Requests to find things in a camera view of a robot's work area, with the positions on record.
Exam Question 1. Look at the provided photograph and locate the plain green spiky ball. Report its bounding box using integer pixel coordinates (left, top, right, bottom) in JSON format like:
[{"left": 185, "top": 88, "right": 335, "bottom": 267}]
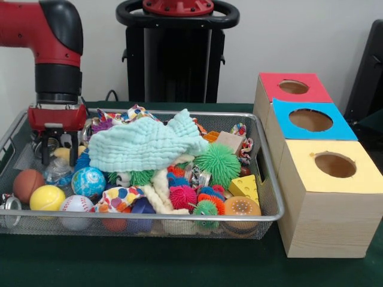
[{"left": 193, "top": 142, "right": 242, "bottom": 190}]

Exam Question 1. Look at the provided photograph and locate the crushed red silver can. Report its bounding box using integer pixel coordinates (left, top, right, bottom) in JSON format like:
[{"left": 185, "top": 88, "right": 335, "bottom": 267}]
[{"left": 0, "top": 193, "right": 22, "bottom": 230}]

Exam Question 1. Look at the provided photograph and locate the yellow toy cheese wedge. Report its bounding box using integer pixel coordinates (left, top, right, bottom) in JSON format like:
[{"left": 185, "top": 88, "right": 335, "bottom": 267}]
[{"left": 229, "top": 175, "right": 260, "bottom": 207}]

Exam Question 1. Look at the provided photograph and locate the globe print ball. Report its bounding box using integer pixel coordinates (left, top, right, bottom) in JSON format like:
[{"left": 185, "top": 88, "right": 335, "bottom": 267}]
[{"left": 71, "top": 166, "right": 107, "bottom": 198}]

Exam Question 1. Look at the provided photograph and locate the plain wooden cube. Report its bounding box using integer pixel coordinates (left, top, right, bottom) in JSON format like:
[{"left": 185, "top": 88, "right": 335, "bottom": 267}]
[{"left": 217, "top": 131, "right": 243, "bottom": 156}]

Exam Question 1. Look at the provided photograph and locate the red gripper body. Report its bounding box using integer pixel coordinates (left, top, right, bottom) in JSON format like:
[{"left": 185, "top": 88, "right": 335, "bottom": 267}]
[{"left": 27, "top": 103, "right": 87, "bottom": 132}]

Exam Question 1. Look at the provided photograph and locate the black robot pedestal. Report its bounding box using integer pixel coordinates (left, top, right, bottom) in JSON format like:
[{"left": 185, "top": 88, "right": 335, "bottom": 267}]
[{"left": 115, "top": 0, "right": 240, "bottom": 104}]

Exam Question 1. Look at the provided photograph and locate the yellow ball toy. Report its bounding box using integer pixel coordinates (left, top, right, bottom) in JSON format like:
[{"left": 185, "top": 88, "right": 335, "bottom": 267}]
[{"left": 29, "top": 184, "right": 66, "bottom": 212}]

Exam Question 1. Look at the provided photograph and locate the brown toy football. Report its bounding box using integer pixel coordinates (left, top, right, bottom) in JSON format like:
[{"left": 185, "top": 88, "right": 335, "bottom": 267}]
[{"left": 13, "top": 169, "right": 45, "bottom": 204}]

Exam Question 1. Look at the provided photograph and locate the dark green table cloth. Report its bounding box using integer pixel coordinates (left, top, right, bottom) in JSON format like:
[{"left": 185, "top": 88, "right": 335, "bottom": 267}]
[{"left": 0, "top": 100, "right": 383, "bottom": 287}]

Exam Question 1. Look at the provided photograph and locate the wire mesh bin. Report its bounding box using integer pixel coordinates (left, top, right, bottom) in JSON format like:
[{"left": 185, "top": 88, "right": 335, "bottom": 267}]
[{"left": 0, "top": 106, "right": 285, "bottom": 240}]

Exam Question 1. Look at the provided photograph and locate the mint green cloth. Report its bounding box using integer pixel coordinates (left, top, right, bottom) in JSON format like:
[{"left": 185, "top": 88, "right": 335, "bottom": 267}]
[{"left": 88, "top": 109, "right": 209, "bottom": 173}]

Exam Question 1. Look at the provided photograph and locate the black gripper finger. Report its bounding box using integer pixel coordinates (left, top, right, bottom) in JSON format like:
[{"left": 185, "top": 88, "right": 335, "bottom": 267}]
[
  {"left": 69, "top": 133, "right": 79, "bottom": 167},
  {"left": 41, "top": 131, "right": 51, "bottom": 166}
]

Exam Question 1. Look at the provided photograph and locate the toy burger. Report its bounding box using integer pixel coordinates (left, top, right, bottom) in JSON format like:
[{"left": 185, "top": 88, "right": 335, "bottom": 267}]
[{"left": 223, "top": 196, "right": 262, "bottom": 239}]

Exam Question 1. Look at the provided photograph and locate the white baseball toy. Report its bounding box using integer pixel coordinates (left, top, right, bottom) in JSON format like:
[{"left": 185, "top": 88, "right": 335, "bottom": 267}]
[{"left": 59, "top": 195, "right": 94, "bottom": 231}]

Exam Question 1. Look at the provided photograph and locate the wooden box with three holes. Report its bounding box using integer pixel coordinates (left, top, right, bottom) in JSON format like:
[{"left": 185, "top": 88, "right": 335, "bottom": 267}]
[{"left": 253, "top": 72, "right": 383, "bottom": 258}]

